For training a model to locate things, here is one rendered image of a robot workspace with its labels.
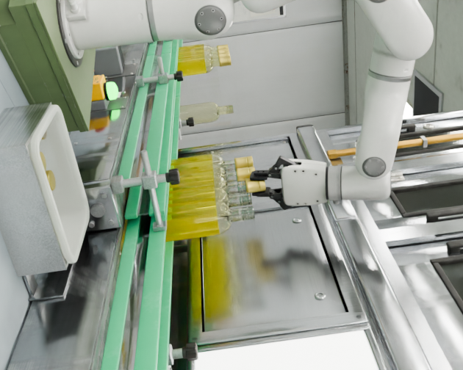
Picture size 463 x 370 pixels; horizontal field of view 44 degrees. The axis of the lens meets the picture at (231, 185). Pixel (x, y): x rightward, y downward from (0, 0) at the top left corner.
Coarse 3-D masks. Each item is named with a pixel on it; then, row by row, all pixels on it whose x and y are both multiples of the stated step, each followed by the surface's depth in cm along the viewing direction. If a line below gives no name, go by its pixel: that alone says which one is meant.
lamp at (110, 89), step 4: (104, 84) 140; (108, 84) 140; (112, 84) 140; (104, 88) 140; (108, 88) 140; (112, 88) 140; (116, 88) 141; (104, 92) 140; (108, 92) 140; (112, 92) 140; (116, 92) 141; (108, 96) 140; (112, 96) 140; (116, 96) 141; (108, 100) 141
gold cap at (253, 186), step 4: (248, 180) 129; (252, 180) 129; (256, 180) 129; (260, 180) 129; (264, 180) 129; (248, 184) 129; (252, 184) 129; (256, 184) 128; (260, 184) 128; (264, 184) 129; (248, 188) 129; (252, 188) 129; (256, 188) 129; (260, 188) 129; (264, 188) 129; (252, 192) 130
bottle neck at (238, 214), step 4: (232, 208) 120; (236, 208) 120; (240, 208) 119; (244, 208) 119; (248, 208) 119; (252, 208) 119; (232, 212) 119; (236, 212) 119; (240, 212) 119; (244, 212) 119; (248, 212) 119; (252, 212) 119; (232, 216) 119; (236, 216) 119; (240, 216) 119; (244, 216) 119; (248, 216) 119; (252, 216) 119; (232, 220) 119; (236, 220) 119; (240, 220) 120
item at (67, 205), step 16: (48, 112) 89; (48, 128) 95; (64, 128) 96; (32, 144) 81; (48, 144) 97; (64, 144) 97; (32, 160) 82; (48, 160) 98; (64, 160) 98; (64, 176) 100; (80, 176) 101; (48, 192) 83; (64, 192) 101; (80, 192) 102; (48, 208) 86; (64, 208) 103; (80, 208) 103; (64, 224) 100; (80, 224) 100; (64, 240) 87; (80, 240) 96; (64, 256) 90
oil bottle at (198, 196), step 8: (176, 192) 126; (184, 192) 125; (192, 192) 125; (200, 192) 125; (208, 192) 124; (216, 192) 124; (224, 192) 124; (168, 200) 123; (176, 200) 123; (184, 200) 122; (192, 200) 122; (200, 200) 122; (208, 200) 122; (216, 200) 122; (224, 200) 122
